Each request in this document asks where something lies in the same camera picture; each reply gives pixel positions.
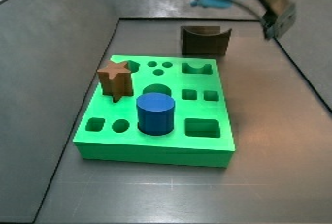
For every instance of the dark brown curved fixture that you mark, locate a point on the dark brown curved fixture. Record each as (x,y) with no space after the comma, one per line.
(203,40)

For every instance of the brown star-shaped block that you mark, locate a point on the brown star-shaped block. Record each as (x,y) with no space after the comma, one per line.
(115,80)

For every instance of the dark blue cylinder block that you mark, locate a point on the dark blue cylinder block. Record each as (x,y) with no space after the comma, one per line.
(155,113)

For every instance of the green shape-sorter base block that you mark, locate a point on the green shape-sorter base block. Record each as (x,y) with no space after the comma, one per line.
(199,141)

